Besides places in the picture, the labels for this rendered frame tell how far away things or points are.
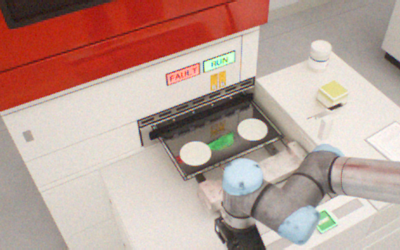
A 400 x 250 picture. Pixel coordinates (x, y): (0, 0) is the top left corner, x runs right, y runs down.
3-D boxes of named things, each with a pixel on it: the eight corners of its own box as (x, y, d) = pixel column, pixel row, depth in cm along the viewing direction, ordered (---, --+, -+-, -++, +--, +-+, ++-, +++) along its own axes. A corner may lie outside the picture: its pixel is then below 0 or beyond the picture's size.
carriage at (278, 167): (197, 195, 136) (196, 189, 134) (293, 151, 147) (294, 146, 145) (209, 214, 131) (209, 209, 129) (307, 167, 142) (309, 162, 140)
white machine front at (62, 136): (37, 187, 143) (-7, 97, 114) (249, 103, 168) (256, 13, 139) (40, 194, 141) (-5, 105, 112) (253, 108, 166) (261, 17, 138)
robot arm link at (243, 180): (251, 196, 78) (213, 174, 82) (248, 228, 86) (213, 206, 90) (275, 168, 82) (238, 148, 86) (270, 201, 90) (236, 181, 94)
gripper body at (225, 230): (240, 219, 106) (243, 190, 98) (259, 247, 101) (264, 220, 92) (213, 233, 104) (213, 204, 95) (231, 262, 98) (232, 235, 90)
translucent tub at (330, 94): (314, 101, 147) (318, 86, 143) (331, 93, 150) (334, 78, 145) (330, 115, 143) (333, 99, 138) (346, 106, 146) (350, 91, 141)
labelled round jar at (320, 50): (303, 64, 161) (307, 43, 155) (318, 58, 164) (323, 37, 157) (315, 75, 157) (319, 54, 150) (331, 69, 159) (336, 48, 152)
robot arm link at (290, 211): (334, 192, 80) (284, 163, 85) (304, 234, 74) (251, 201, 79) (326, 215, 86) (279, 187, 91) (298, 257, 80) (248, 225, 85)
